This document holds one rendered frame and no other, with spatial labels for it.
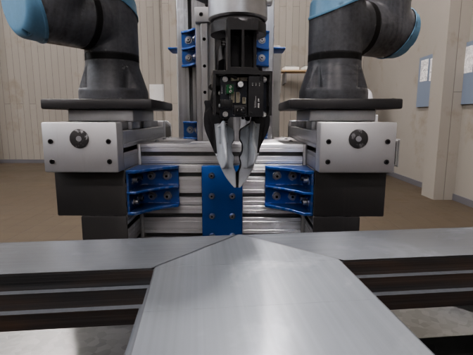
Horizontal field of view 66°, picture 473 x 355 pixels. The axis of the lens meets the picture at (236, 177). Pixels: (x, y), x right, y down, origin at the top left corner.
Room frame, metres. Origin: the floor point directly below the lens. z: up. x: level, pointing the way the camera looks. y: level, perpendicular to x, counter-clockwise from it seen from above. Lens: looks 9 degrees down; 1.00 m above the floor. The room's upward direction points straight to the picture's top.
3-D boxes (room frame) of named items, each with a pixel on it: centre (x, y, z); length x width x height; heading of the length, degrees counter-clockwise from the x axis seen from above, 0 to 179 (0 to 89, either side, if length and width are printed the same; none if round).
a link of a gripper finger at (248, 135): (0.49, -0.02, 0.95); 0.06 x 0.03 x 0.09; 6
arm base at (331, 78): (0.84, -0.22, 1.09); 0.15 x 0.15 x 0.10
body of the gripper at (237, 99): (0.48, 0.00, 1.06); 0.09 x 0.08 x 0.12; 6
